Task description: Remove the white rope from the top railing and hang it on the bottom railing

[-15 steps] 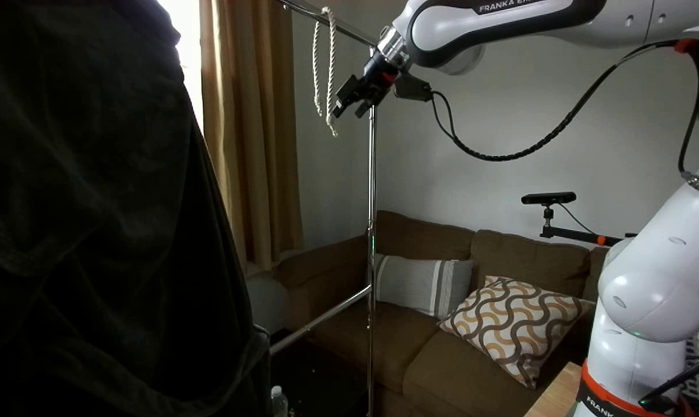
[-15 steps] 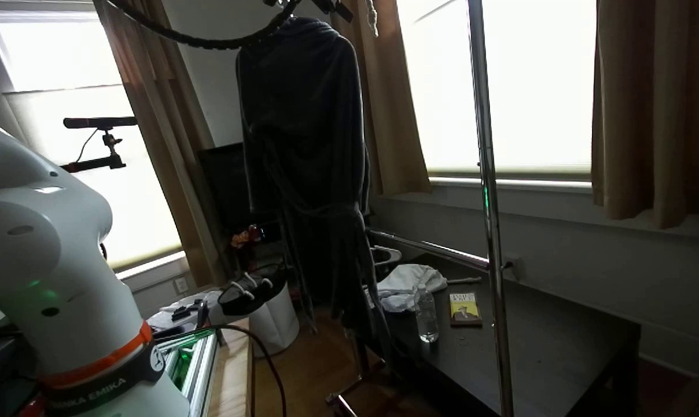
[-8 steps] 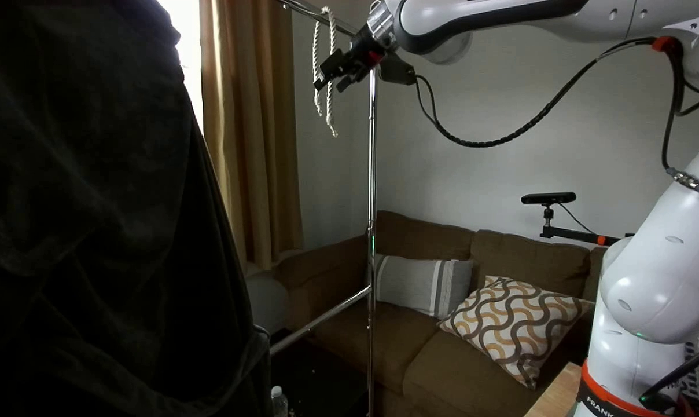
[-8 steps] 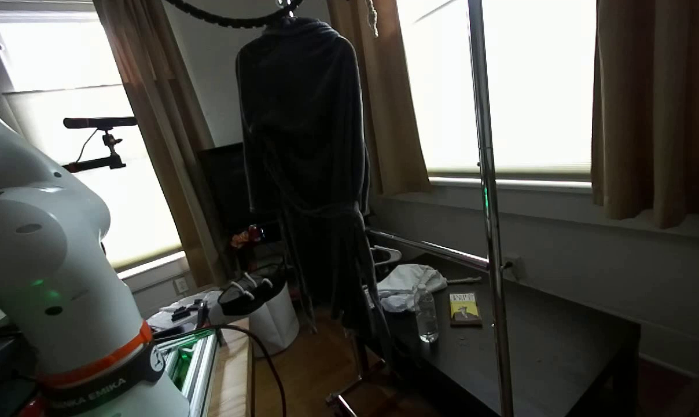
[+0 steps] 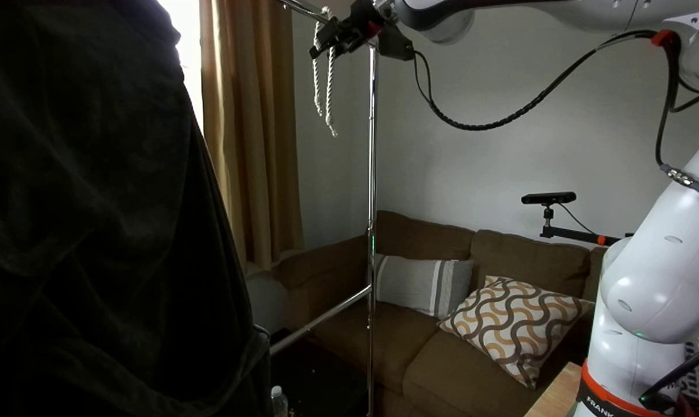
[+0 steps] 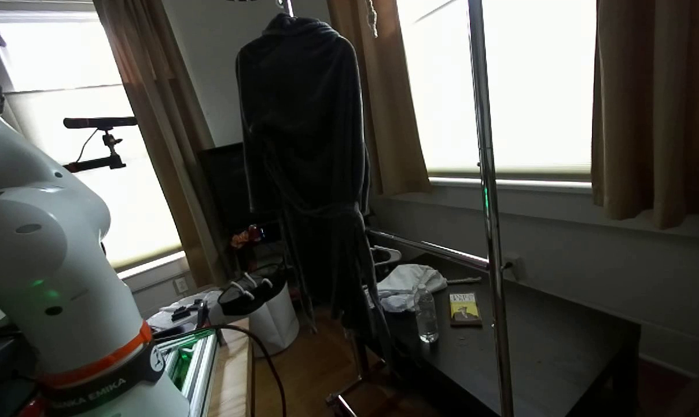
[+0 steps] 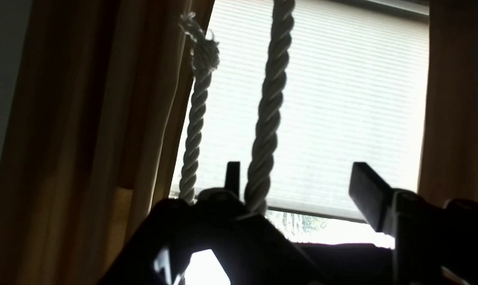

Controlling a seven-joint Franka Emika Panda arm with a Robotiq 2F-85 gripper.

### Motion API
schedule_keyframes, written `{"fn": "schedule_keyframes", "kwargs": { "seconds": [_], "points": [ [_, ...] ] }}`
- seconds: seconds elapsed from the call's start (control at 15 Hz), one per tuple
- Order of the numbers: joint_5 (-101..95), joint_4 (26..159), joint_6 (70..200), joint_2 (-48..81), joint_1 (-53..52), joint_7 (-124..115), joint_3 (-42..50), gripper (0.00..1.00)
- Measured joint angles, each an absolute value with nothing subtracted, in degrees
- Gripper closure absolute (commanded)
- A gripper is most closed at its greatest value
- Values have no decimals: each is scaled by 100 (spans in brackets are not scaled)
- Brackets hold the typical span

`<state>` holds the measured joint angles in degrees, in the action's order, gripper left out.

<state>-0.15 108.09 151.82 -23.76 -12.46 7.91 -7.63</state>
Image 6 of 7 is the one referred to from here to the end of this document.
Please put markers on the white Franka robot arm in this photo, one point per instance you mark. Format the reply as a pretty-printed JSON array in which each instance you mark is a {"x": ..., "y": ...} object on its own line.
[{"x": 56, "y": 308}]

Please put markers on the dark hanging robe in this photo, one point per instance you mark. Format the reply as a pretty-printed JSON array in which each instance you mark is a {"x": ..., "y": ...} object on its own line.
[{"x": 303, "y": 140}]

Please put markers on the white crumpled cloth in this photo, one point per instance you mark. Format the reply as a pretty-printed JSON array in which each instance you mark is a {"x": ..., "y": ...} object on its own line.
[{"x": 408, "y": 286}]

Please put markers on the small reddish object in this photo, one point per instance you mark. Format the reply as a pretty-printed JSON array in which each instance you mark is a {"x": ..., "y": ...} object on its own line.
[{"x": 245, "y": 234}]

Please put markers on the brown curtain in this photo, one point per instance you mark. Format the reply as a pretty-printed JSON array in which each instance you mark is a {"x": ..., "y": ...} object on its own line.
[
  {"x": 384, "y": 101},
  {"x": 164, "y": 140},
  {"x": 651, "y": 107}
]

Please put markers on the black flat screen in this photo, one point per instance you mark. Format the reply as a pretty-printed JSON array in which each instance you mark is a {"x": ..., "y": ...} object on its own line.
[{"x": 222, "y": 187}]

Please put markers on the white waste bin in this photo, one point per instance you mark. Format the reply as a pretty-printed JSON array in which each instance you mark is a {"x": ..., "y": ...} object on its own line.
[{"x": 276, "y": 324}]

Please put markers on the chrome clothes rack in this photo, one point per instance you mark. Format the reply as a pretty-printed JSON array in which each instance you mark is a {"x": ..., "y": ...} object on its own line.
[{"x": 489, "y": 192}]

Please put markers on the yellow flat packet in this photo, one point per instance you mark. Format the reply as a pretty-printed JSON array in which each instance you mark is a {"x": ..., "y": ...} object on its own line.
[{"x": 465, "y": 308}]

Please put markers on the green box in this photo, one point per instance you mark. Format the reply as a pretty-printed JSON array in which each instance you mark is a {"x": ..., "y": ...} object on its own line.
[{"x": 184, "y": 361}]

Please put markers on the bright window with blind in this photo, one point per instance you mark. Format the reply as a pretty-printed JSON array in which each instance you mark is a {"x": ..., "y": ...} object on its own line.
[
  {"x": 63, "y": 200},
  {"x": 542, "y": 83}
]

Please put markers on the black low table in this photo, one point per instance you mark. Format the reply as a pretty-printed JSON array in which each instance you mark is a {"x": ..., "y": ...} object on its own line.
[{"x": 559, "y": 356}]

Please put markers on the white wall socket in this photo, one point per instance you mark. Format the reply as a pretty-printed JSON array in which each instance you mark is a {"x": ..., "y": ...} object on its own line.
[{"x": 181, "y": 286}]

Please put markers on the black camera on stand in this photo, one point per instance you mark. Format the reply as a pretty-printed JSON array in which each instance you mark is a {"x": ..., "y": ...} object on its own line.
[{"x": 97, "y": 121}]

